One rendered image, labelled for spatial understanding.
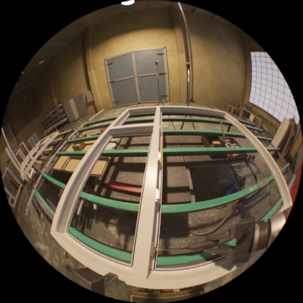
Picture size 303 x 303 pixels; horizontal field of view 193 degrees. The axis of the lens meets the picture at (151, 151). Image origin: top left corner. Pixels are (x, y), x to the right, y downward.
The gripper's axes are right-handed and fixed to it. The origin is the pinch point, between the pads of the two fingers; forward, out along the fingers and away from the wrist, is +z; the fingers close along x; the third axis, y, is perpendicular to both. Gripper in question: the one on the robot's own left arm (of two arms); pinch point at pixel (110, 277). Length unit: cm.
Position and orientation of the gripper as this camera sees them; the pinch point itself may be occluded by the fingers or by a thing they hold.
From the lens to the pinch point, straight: 36.9
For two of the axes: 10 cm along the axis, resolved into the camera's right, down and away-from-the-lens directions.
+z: 0.9, 7.4, 6.7
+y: -9.9, 0.0, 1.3
